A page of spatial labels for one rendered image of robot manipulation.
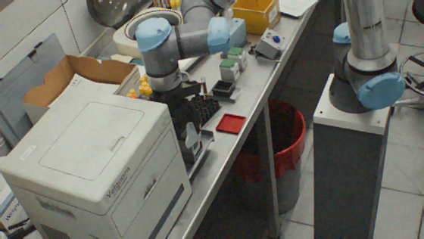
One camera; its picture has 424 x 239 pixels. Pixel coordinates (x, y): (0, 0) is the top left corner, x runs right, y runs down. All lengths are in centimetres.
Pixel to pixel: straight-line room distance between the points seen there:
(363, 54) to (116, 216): 63
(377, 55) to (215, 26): 37
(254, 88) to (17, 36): 74
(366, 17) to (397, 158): 152
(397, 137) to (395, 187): 34
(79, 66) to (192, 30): 67
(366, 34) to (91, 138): 62
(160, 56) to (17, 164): 37
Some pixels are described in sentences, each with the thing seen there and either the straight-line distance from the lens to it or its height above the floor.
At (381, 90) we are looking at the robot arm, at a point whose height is 109.
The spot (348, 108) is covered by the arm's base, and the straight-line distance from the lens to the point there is 137.
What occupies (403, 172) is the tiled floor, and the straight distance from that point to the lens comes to 246.
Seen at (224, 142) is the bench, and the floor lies 87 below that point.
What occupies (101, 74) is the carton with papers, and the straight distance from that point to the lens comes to 159.
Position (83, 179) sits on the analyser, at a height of 117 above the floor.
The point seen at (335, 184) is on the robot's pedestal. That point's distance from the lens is 157.
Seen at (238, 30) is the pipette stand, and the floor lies 96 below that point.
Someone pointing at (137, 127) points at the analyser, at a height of 117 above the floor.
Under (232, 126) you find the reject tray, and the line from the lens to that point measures 140.
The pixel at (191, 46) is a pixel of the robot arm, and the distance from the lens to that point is 102.
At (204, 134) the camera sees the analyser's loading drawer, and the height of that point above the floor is 92.
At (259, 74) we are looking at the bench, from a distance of 157.
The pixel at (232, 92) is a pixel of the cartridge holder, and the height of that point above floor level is 89.
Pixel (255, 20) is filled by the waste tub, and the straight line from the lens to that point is 173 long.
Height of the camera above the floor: 182
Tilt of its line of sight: 41 degrees down
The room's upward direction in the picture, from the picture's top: 12 degrees counter-clockwise
